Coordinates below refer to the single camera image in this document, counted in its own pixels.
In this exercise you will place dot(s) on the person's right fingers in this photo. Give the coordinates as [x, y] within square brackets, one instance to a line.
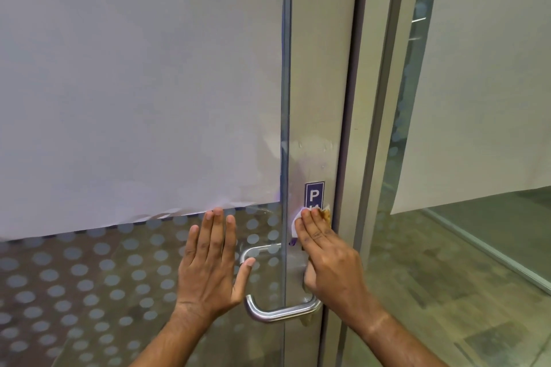
[316, 229]

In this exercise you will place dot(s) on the large white paper sheet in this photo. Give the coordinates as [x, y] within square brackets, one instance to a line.
[137, 87]

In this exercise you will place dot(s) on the white stained cleaning cloth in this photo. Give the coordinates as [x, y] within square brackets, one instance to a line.
[297, 224]

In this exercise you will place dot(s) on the person's left hand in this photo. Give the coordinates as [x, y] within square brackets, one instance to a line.
[206, 276]

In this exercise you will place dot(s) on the glass side panel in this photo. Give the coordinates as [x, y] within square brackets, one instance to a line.
[452, 272]

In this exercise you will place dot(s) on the person's left middle finger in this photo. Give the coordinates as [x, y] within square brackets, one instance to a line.
[218, 233]

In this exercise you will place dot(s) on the person's left thumb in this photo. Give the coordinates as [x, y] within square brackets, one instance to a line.
[244, 278]

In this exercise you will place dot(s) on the grey metal door frame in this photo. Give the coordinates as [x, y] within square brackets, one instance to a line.
[379, 121]

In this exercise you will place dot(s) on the person's right hand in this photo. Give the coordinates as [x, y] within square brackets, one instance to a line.
[335, 272]

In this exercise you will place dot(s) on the person's right forearm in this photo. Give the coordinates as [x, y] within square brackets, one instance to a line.
[396, 343]

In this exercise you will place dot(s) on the person's left forearm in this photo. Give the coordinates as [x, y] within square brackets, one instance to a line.
[172, 341]

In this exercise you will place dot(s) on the glass door with dot pattern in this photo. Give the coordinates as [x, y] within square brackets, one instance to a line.
[107, 285]

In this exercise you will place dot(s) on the person's left little finger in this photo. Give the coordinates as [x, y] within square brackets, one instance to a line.
[191, 244]

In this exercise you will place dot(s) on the blue rectangular door sticker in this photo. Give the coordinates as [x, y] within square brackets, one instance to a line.
[314, 192]

